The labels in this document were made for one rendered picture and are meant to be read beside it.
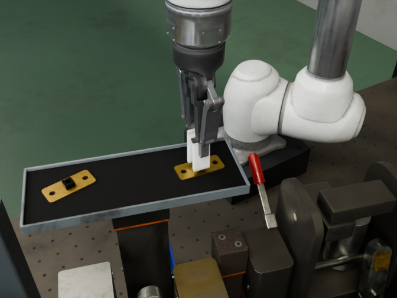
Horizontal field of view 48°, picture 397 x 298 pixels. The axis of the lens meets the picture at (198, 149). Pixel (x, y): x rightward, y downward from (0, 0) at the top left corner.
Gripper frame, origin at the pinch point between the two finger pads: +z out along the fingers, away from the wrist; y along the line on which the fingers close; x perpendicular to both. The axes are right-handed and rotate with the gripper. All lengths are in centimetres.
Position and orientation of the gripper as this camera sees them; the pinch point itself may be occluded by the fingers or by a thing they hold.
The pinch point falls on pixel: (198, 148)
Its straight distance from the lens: 75.4
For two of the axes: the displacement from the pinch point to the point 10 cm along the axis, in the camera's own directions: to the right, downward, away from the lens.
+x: 9.2, -2.5, 3.1
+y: 4.0, 5.8, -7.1
